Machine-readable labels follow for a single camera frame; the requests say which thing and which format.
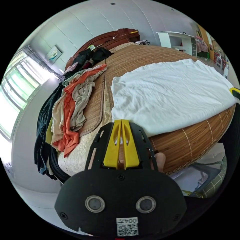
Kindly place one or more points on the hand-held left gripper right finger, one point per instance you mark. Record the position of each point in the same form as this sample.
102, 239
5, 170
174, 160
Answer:
132, 151

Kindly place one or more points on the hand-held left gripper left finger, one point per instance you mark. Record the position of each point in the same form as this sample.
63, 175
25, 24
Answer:
112, 150

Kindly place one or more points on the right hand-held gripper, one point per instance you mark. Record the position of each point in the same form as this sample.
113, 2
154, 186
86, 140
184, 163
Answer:
237, 97

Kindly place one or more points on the white short sleeve shirt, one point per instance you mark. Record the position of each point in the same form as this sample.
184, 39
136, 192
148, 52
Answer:
168, 93

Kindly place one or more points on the person's left hand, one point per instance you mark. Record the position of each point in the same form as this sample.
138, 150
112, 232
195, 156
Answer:
160, 162

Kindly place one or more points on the pile of clothes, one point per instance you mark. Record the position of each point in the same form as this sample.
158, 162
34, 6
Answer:
75, 105

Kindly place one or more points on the white desk shelf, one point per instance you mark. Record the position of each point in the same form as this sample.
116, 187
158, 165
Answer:
176, 40

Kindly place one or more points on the bed with woven mat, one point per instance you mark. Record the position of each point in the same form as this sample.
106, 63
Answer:
131, 58

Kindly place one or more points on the grey curtain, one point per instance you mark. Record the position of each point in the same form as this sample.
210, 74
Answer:
46, 65

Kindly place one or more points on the window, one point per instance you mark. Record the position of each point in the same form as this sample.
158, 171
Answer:
16, 93

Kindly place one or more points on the wall picture canvas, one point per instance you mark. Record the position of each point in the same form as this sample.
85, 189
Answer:
54, 53

